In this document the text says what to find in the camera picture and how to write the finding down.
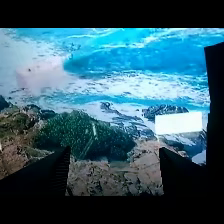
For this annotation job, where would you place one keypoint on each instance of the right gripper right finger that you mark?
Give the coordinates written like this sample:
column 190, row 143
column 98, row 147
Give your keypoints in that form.
column 180, row 176

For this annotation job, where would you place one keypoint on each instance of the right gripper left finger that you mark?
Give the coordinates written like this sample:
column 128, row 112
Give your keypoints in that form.
column 43, row 176

